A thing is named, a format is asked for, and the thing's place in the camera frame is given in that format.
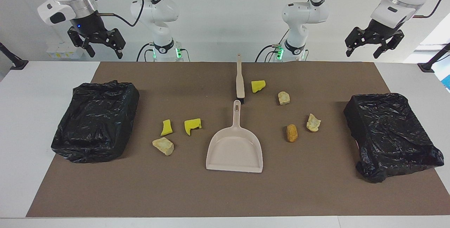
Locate white cardboard boxes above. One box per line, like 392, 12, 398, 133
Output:
46, 42, 84, 59

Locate pale cream bread piece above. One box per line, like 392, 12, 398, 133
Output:
306, 113, 321, 132

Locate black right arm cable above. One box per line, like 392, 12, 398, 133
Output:
94, 0, 145, 28

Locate brown round bread roll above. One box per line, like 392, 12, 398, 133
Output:
286, 124, 298, 143

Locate curved yellow sponge piece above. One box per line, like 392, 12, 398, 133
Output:
160, 119, 173, 137

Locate beige hand brush black bristles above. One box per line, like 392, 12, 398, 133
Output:
236, 54, 245, 99

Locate black clamp stand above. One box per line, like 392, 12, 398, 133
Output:
417, 43, 450, 73
0, 42, 29, 70

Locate large pale bread chunk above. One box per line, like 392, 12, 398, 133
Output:
152, 137, 175, 156

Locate brown table mat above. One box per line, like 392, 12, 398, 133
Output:
26, 62, 450, 218

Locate beige plastic dustpan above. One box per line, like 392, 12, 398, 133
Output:
206, 100, 264, 173

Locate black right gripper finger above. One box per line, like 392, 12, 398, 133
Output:
105, 28, 126, 59
68, 27, 96, 58

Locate yellow sponge chunk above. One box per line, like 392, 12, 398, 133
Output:
251, 80, 266, 94

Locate black bag lined bin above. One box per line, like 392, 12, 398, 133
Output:
343, 93, 445, 183
51, 80, 140, 164

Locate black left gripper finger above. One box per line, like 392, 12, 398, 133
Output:
373, 30, 405, 59
345, 27, 371, 57

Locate notched yellow sponge piece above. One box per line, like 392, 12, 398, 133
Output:
184, 118, 202, 136

